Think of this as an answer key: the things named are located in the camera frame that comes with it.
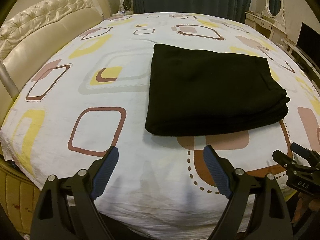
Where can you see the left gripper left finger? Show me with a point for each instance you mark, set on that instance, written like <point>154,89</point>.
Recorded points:
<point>65,208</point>

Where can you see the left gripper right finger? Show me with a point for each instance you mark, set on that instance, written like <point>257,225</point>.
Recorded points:
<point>256,207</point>

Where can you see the black pants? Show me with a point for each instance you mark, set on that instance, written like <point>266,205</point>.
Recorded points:
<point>200,92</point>

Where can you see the person right hand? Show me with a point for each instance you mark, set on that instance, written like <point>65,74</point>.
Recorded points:
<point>304,203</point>

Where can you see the white TV stand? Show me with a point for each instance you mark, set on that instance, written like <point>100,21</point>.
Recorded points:
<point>303,61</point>

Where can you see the patterned white bed sheet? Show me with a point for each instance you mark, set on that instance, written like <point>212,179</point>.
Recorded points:
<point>93,94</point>

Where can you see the black flat screen television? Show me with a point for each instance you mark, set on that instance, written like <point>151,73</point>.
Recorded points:
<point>308,42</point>

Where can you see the white vanity dressing table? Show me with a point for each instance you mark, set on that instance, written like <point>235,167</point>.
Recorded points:
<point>269,27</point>

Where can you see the oval vanity mirror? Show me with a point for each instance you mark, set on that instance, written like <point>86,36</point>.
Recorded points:
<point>274,9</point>

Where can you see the cream tufted headboard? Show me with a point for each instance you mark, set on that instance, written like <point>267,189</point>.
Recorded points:
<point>33,36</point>

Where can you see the small desk fan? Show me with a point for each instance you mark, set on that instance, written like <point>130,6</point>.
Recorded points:
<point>124,8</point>

